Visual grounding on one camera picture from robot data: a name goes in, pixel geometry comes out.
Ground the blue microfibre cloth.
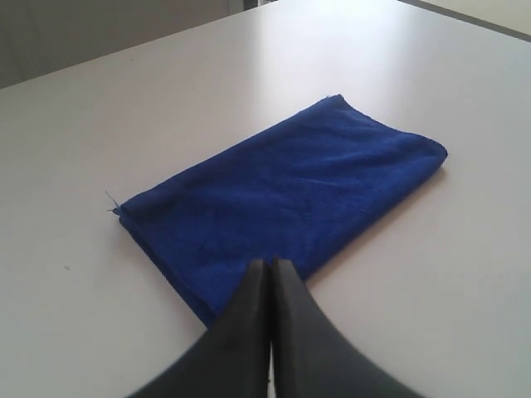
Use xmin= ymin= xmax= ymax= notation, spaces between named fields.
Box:
xmin=114 ymin=95 xmax=448 ymax=324

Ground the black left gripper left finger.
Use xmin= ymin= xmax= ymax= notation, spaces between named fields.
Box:
xmin=132 ymin=260 xmax=270 ymax=397

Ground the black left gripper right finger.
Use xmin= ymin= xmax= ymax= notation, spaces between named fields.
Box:
xmin=271 ymin=259 xmax=415 ymax=398

